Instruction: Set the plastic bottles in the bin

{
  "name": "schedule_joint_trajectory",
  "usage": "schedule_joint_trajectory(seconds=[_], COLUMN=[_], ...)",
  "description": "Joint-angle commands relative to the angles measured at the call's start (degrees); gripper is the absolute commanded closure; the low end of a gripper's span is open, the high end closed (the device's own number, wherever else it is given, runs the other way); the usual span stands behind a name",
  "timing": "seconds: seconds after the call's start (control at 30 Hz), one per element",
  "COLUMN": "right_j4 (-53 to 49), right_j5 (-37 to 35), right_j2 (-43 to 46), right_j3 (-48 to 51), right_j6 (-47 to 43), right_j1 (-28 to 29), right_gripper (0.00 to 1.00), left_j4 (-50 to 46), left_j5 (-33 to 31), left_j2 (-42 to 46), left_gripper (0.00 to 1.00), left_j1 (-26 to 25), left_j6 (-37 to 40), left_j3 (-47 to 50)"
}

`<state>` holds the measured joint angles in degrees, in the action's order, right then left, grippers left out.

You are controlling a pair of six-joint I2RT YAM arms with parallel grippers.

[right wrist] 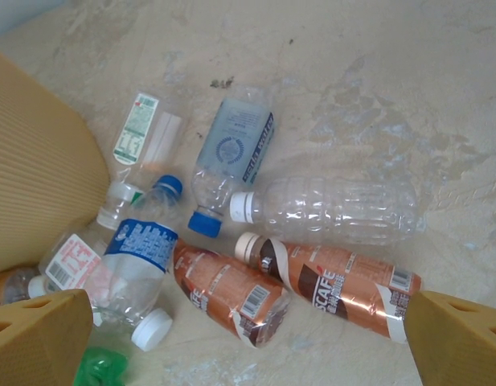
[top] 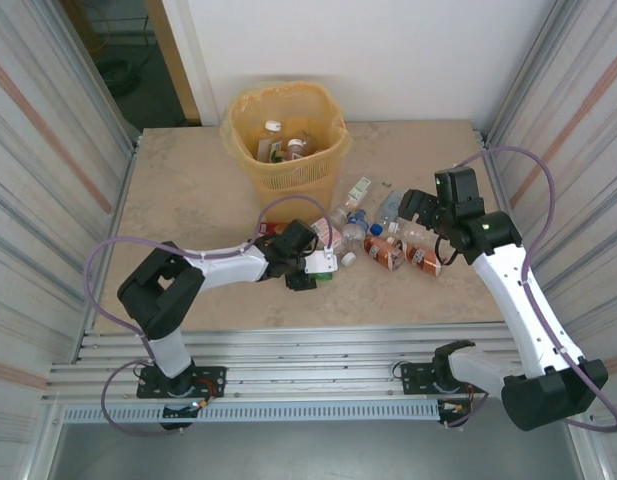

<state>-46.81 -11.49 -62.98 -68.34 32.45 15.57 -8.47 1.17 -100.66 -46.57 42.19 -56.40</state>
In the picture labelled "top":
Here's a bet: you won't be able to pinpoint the clear bottle grey label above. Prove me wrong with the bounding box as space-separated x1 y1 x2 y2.
370 188 404 236

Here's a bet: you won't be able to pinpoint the crushed clear bottle white cap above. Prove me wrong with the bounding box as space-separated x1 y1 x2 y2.
387 219 437 246

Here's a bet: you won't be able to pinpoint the square bottle pink label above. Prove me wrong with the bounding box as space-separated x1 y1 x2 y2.
310 217 357 266

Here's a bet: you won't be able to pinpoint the small bottle green white label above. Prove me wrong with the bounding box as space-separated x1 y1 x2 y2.
344 177 375 211

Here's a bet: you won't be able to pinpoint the clear water bottle blue label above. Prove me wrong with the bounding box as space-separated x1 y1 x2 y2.
339 209 370 251

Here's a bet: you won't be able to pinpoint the orange plastic waste bin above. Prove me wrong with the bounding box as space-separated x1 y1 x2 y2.
220 82 358 214

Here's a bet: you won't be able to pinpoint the yellow plastic bin liner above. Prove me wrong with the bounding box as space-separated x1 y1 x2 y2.
220 82 358 177

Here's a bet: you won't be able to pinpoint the dark coiled object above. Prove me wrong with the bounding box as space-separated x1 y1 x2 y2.
100 57 142 96

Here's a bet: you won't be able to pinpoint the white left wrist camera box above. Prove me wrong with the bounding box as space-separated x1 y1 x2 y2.
302 247 338 279

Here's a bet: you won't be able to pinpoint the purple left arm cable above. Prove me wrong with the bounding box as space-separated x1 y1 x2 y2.
84 195 334 437

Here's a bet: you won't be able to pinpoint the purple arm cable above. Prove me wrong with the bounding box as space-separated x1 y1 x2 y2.
445 144 617 432
84 195 334 437

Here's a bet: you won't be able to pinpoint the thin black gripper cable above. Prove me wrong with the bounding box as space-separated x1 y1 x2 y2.
434 233 460 267

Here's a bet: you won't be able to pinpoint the aluminium rail frame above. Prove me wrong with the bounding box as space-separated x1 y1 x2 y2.
40 323 588 407

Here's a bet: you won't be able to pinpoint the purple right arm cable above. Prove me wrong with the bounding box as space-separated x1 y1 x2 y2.
445 144 617 432

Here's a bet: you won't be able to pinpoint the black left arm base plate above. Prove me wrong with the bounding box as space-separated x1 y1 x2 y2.
136 365 227 400

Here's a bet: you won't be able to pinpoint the grey slotted cable duct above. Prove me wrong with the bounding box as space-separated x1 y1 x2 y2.
61 402 442 425

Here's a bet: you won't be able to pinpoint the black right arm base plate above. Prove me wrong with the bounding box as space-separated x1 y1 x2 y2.
400 361 492 397

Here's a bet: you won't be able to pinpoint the red black power wires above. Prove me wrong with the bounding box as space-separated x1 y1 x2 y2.
437 384 482 426
190 377 225 410

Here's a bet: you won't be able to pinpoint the wooden door frame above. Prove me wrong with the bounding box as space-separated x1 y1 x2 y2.
143 0 203 125

